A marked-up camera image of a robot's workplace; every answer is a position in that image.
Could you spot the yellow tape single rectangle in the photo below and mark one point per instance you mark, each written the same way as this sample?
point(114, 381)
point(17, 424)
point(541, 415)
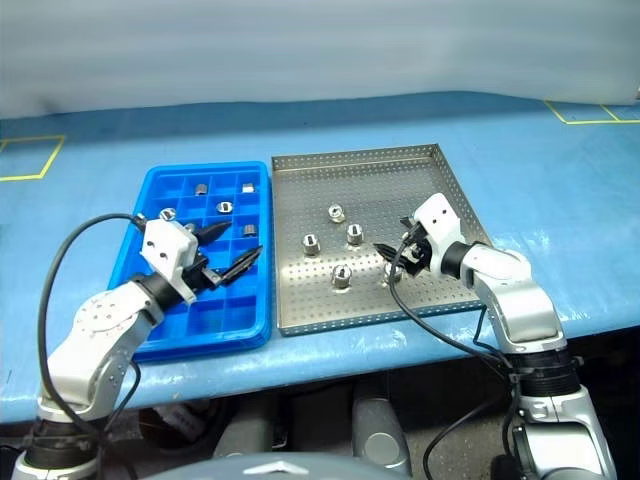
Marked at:
point(52, 157)

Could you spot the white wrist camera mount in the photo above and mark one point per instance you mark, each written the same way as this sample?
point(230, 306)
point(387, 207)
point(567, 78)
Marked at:
point(167, 245)
point(440, 215)

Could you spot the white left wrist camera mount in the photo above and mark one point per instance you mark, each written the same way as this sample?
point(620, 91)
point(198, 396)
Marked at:
point(167, 245)

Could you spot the white backdrop sheet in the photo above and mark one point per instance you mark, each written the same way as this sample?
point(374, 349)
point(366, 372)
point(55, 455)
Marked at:
point(300, 45)

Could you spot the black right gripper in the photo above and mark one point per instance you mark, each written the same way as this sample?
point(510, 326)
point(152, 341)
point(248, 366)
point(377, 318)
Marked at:
point(417, 252)

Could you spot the yellow tape divided rectangle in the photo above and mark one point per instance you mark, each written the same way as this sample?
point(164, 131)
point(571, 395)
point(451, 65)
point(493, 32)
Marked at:
point(555, 111)

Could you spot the metal nut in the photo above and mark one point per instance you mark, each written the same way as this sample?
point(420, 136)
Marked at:
point(354, 233)

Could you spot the grey robot chest shell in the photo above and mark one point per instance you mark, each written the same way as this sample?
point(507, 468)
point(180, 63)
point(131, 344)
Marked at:
point(280, 470)

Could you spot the blue compartment tray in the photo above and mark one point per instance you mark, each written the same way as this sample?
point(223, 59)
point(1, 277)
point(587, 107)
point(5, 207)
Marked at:
point(240, 310)

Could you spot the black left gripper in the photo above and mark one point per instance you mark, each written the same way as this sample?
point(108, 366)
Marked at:
point(200, 267)

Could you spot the grey rounded robot leg shell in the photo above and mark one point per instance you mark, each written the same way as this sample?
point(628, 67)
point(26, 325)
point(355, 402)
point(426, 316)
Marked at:
point(375, 430)
point(245, 440)

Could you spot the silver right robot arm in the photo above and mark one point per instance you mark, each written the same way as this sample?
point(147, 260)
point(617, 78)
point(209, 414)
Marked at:
point(520, 300)

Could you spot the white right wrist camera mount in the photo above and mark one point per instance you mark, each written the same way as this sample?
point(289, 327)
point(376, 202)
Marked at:
point(440, 215)

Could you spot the perforated metal tray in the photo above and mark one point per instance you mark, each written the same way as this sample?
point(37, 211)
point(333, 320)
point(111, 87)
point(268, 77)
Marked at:
point(310, 300)

